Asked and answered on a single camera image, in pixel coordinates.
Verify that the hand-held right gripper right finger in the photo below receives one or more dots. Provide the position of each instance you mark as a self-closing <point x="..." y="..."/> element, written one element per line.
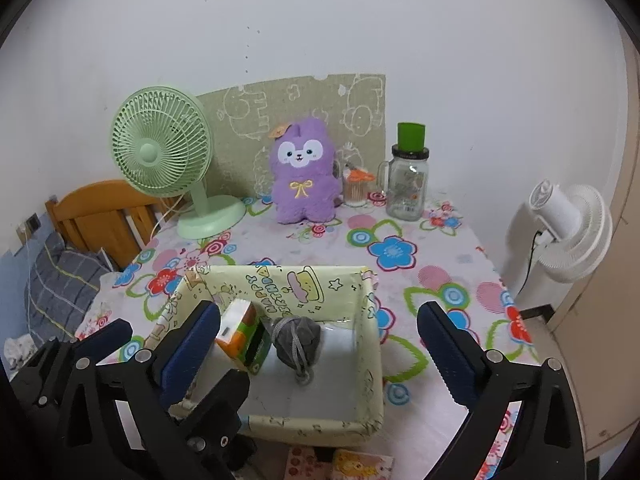
<point x="450" y="355"/>

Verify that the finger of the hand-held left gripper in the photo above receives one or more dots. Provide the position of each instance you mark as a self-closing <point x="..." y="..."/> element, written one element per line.
<point x="112" y="337"/>
<point x="217" y="405"/>

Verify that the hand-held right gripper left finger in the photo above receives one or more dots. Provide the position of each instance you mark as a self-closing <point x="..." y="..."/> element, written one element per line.
<point x="192" y="355"/>

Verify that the cartoon printed yellow storage box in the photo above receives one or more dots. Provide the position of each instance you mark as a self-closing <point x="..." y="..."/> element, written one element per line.
<point x="340" y="395"/>

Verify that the orange green carton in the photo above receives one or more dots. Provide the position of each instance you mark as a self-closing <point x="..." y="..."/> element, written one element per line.
<point x="240" y="332"/>

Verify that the grey plaid bedding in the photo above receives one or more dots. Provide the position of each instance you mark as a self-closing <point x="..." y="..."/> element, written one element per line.
<point x="60" y="280"/>

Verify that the white crumpled cloth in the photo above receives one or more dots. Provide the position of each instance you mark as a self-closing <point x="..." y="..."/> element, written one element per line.
<point x="20" y="350"/>

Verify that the floral printed tablecloth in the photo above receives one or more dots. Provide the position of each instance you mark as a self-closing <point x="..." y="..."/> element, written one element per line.
<point x="450" y="260"/>

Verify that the wooden bed headboard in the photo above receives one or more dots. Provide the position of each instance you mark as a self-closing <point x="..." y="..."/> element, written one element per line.
<point x="95" y="215"/>

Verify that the yellow cartoon packet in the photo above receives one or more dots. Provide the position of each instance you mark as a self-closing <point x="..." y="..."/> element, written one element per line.
<point x="362" y="466"/>

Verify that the glass jar mug green lid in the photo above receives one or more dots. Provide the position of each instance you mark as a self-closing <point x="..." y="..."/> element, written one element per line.
<point x="407" y="185"/>

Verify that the white circulator fan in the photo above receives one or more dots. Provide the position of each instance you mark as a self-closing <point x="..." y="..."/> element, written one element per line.
<point x="575" y="230"/>

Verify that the small orange lid container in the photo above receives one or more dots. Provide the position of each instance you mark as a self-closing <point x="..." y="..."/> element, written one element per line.
<point x="357" y="187"/>

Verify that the green desk fan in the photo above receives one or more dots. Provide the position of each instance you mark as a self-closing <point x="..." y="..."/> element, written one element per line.
<point x="155" y="145"/>

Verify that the purple plush toy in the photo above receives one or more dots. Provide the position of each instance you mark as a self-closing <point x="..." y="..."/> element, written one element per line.
<point x="302" y="185"/>

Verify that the green elephant printed board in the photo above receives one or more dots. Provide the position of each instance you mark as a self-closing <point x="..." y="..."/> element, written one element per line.
<point x="240" y="110"/>

